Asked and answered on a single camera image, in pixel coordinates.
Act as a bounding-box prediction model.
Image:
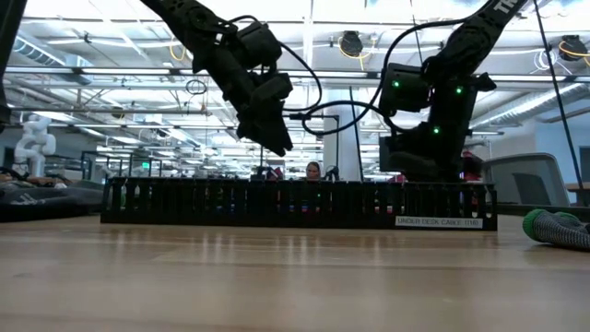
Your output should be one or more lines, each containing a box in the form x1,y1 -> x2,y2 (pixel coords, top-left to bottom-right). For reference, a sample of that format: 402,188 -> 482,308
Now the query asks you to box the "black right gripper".
380,114 -> 480,184

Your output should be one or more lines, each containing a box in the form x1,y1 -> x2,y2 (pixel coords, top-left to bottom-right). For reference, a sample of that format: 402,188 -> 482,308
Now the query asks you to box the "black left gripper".
209,45 -> 295,158

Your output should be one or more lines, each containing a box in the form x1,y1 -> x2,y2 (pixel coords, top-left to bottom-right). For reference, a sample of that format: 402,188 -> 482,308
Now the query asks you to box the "blue cable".
228,202 -> 296,214

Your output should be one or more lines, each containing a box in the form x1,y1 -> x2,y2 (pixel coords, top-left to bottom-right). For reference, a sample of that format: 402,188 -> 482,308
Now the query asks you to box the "black zip tie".
348,86 -> 365,182

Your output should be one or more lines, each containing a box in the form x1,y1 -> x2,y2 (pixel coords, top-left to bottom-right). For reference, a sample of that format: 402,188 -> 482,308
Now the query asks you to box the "black slotted cable duct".
100,177 -> 498,231

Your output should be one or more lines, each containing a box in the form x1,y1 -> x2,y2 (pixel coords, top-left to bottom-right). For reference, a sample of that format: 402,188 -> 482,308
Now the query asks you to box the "black work glove green cuff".
523,207 -> 590,253

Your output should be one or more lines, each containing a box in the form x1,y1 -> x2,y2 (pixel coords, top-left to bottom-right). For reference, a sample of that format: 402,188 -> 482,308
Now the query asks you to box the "red bin shelf rack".
460,149 -> 485,184

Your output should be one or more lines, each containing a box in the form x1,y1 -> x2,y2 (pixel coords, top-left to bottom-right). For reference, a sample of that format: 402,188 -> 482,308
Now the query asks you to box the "person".
304,160 -> 323,182

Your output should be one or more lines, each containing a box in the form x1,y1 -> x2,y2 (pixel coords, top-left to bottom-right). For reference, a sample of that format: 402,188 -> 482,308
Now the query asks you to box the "white pillar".
322,88 -> 362,182

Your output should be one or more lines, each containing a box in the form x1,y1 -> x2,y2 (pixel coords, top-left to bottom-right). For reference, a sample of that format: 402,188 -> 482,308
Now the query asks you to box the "grey mesh office chair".
478,151 -> 572,208

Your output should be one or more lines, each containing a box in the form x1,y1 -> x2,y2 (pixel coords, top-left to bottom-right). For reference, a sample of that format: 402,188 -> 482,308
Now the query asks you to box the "wooden desk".
565,182 -> 590,208

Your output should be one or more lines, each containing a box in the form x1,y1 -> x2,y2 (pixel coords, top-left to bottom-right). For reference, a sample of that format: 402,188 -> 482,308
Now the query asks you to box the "long ceiling light bar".
4,65 -> 590,83

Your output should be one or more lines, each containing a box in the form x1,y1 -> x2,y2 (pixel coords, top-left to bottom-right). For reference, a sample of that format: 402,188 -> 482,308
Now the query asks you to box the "white robot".
12,113 -> 58,179

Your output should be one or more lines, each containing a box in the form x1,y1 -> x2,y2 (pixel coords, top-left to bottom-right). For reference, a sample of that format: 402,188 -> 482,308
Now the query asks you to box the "black camera stand frame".
259,112 -> 341,181

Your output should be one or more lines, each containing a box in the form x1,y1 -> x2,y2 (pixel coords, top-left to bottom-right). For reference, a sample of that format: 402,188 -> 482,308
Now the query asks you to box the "black left wrist camera cable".
220,14 -> 324,114

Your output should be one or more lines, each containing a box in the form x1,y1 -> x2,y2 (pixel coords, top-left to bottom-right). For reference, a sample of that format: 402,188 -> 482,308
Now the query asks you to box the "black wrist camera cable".
301,18 -> 466,137
220,14 -> 324,114

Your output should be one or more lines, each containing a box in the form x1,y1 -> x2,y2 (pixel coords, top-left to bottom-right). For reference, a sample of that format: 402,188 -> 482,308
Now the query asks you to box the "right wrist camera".
379,62 -> 432,116

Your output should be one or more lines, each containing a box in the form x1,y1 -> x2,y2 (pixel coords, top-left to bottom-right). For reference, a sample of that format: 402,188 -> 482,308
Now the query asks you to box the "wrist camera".
379,62 -> 432,116
233,20 -> 284,71

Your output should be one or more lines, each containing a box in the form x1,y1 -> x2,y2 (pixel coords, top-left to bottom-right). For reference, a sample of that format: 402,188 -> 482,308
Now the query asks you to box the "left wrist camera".
233,20 -> 284,71

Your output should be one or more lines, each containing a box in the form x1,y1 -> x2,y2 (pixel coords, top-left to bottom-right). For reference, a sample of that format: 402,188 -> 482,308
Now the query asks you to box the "black hanging cable loop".
185,78 -> 207,96

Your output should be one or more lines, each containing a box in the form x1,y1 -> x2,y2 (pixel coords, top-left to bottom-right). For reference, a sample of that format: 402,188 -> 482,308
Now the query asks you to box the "silver ventilation duct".
469,82 -> 590,133
13,34 -> 93,87

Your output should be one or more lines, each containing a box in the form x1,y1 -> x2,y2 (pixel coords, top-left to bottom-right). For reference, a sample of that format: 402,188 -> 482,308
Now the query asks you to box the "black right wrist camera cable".
301,18 -> 466,137

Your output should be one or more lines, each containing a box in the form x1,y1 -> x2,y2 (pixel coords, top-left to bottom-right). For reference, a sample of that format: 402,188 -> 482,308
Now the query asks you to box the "ceiling cable reel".
558,34 -> 589,62
339,30 -> 365,59

